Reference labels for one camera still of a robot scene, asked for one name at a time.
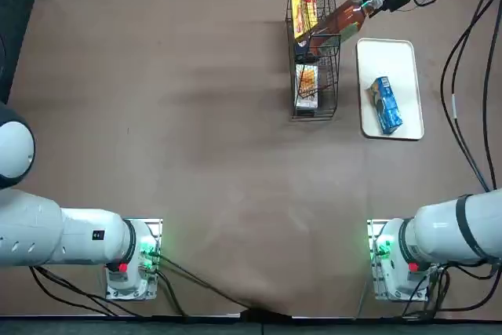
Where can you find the blue Oreo cookie box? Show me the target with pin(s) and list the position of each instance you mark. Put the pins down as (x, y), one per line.
(386, 107)

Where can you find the yellow wafer box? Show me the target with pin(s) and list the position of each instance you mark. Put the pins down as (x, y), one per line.
(302, 9)

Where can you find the white cracker box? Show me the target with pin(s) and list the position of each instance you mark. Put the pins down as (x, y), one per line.
(306, 84)

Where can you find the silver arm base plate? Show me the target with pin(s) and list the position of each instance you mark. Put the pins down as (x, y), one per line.
(155, 225)
(372, 229)

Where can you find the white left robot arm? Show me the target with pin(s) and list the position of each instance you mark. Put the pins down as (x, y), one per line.
(59, 233)

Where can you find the cream plastic tray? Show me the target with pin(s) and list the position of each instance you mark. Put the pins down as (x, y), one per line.
(392, 56)

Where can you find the dark chocolate cookie box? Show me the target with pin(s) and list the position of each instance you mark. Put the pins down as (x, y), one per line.
(302, 50)

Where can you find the brown tea bottle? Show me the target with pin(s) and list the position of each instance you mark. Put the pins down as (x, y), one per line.
(341, 17)

